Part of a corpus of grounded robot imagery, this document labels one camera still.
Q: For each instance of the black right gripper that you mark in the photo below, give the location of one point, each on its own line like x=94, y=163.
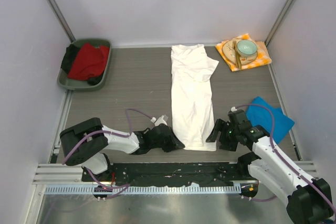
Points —
x=219, y=125

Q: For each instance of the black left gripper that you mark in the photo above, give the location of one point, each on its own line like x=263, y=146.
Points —
x=174, y=144

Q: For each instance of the white flower print t-shirt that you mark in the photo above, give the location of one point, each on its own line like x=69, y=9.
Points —
x=191, y=96

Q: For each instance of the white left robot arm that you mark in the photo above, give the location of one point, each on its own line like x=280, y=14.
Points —
x=83, y=144

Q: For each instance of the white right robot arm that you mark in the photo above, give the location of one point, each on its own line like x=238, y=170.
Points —
x=306, y=199

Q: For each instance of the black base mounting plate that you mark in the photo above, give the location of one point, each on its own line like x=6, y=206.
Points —
x=206, y=174

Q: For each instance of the gold cutlery piece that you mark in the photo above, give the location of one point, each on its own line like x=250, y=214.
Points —
x=237, y=55

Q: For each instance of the beige decorated plate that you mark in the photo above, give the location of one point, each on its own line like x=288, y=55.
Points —
x=229, y=53

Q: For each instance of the orange checkered cloth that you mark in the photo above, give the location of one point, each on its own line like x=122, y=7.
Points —
x=262, y=59

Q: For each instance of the light green bowl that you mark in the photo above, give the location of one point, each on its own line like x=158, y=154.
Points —
x=247, y=48

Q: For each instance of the red t-shirt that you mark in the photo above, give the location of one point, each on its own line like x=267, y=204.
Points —
x=90, y=62

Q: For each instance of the black t-shirt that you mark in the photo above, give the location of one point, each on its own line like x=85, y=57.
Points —
x=68, y=59

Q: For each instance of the white slotted cable duct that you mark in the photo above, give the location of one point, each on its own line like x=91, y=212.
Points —
x=132, y=190

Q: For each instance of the aluminium frame rail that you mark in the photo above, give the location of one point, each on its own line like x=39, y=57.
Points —
x=57, y=174

